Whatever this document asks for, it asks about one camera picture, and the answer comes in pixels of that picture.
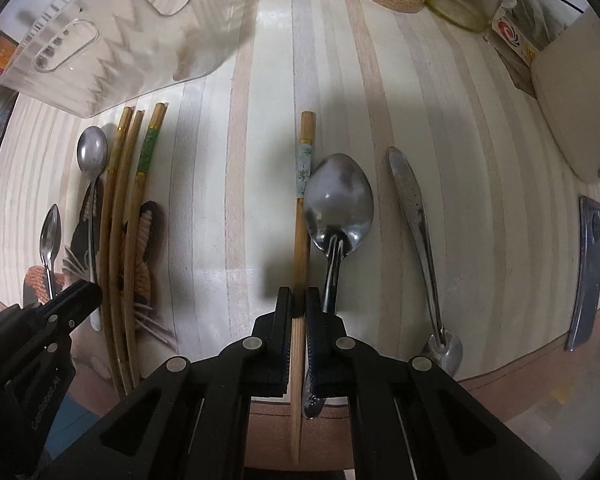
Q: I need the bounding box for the floral band wooden chopstick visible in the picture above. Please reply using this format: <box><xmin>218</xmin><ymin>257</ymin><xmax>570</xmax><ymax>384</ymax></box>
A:
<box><xmin>289</xmin><ymin>110</ymin><xmax>315</xmax><ymax>465</ymax></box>

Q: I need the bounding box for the steel spoon bowl down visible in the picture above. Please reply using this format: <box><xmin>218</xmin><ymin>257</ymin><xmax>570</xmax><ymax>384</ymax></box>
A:
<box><xmin>387</xmin><ymin>146</ymin><xmax>464</xmax><ymax>377</ymax></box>

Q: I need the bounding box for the red white seasoning packet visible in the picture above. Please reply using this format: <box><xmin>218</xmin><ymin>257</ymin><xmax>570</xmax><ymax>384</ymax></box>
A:
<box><xmin>491</xmin><ymin>8</ymin><xmax>540</xmax><ymax>66</ymax></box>

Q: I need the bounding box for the steel spoon patterned handle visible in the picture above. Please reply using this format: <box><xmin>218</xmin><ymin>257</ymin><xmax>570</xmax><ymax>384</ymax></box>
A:
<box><xmin>303</xmin><ymin>153</ymin><xmax>374</xmax><ymax>314</ymax></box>

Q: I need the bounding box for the striped counter mat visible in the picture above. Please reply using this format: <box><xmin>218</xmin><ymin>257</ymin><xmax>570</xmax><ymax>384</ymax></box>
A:
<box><xmin>0</xmin><ymin>0</ymin><xmax>600</xmax><ymax>470</ymax></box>

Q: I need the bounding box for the clear plastic utensil basket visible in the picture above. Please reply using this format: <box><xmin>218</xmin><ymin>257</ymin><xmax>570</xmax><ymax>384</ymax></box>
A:
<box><xmin>2</xmin><ymin>0</ymin><xmax>248</xmax><ymax>118</ymax></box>

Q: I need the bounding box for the white pink electric kettle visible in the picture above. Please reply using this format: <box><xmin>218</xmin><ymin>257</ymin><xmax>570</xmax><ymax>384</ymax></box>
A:
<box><xmin>531</xmin><ymin>9</ymin><xmax>600</xmax><ymax>183</ymax></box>

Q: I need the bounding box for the blue smartphone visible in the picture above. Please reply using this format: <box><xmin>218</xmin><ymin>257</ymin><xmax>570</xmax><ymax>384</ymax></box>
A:
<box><xmin>565</xmin><ymin>195</ymin><xmax>600</xmax><ymax>352</ymax></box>

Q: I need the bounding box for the small steel spoon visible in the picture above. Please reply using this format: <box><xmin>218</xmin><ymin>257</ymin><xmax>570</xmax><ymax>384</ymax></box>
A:
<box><xmin>38</xmin><ymin>204</ymin><xmax>61</xmax><ymax>299</ymax></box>

